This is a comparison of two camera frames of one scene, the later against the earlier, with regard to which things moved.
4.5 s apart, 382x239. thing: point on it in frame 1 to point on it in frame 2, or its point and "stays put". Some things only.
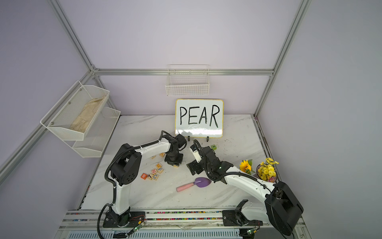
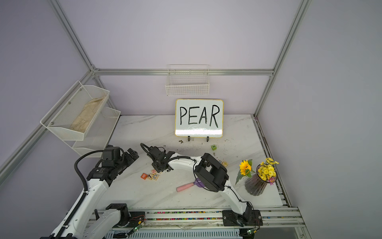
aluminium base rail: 187,224 stays put
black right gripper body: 198,168 to 156,167
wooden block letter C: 155,177 stays put
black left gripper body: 174,159 to 126,161
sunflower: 245,166 stays put
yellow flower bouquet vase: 267,171 stays put
